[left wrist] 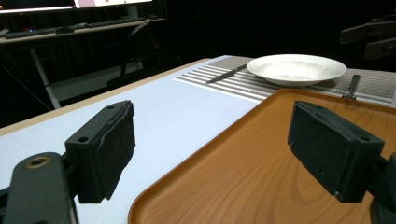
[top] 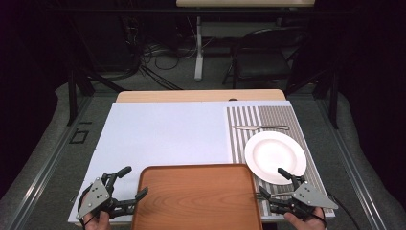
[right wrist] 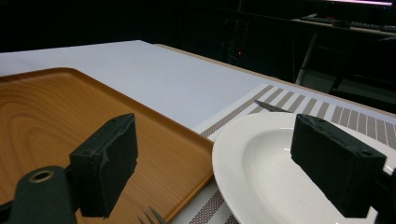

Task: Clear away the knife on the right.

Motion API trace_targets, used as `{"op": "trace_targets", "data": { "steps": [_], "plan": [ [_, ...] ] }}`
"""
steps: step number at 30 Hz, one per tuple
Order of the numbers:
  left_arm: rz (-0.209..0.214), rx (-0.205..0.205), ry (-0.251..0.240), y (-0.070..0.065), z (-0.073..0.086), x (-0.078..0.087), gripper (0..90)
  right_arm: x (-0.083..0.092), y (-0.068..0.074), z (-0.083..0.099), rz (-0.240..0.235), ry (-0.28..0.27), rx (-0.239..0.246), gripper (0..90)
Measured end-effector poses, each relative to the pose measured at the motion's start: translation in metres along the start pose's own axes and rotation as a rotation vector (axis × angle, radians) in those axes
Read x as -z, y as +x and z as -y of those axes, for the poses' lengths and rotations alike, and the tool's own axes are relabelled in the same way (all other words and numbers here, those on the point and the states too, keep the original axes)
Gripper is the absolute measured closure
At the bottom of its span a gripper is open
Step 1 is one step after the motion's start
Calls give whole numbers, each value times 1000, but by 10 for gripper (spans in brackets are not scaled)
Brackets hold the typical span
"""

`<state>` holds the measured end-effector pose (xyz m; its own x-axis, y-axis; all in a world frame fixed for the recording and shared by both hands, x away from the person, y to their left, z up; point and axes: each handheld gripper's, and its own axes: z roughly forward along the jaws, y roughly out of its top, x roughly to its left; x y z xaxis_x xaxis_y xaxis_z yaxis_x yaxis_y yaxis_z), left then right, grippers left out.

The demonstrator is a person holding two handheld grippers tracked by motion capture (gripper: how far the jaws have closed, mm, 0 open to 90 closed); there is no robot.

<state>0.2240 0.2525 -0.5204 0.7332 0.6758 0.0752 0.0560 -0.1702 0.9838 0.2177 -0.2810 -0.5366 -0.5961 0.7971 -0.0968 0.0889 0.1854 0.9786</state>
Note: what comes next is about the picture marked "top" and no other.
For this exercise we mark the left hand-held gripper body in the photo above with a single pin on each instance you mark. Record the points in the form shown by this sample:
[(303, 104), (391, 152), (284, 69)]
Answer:
[(95, 195)]

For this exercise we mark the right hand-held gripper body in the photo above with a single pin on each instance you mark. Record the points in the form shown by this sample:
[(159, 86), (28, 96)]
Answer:
[(308, 196)]

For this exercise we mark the white plate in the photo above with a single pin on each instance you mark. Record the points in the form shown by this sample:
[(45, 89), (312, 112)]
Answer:
[(274, 156)]

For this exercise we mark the silver knife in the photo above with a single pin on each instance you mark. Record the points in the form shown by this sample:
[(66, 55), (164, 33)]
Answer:
[(258, 127)]

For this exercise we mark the brown wooden tray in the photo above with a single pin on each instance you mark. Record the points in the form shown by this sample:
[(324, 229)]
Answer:
[(198, 198)]

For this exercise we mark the person's right hand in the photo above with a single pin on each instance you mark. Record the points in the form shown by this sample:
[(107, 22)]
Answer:
[(306, 222)]

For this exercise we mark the person's left hand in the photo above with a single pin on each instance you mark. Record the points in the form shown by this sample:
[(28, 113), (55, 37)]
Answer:
[(99, 222)]

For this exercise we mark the white board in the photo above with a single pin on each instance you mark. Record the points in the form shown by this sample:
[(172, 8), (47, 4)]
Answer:
[(166, 134)]

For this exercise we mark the grey striped placemat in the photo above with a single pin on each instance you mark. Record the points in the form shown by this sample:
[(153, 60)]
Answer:
[(245, 115)]

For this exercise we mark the black metal stand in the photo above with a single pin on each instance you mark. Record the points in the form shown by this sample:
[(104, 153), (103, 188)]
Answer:
[(72, 96), (333, 102)]

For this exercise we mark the light wooden table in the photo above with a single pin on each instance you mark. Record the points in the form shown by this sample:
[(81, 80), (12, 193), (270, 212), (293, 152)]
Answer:
[(198, 95)]

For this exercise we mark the white table leg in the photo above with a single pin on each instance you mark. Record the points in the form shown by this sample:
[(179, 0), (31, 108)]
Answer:
[(198, 57)]

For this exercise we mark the beige background table top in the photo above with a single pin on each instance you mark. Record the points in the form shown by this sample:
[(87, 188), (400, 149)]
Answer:
[(242, 3)]

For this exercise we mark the grey metal floor rail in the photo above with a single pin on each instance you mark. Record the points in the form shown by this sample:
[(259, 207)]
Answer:
[(48, 169), (354, 179)]

